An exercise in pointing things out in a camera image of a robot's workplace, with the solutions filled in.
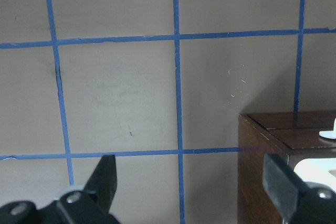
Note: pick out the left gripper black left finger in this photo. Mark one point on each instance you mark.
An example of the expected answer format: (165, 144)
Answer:
(92, 203)

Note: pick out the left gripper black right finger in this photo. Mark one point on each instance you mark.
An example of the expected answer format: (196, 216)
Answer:
(304, 194)

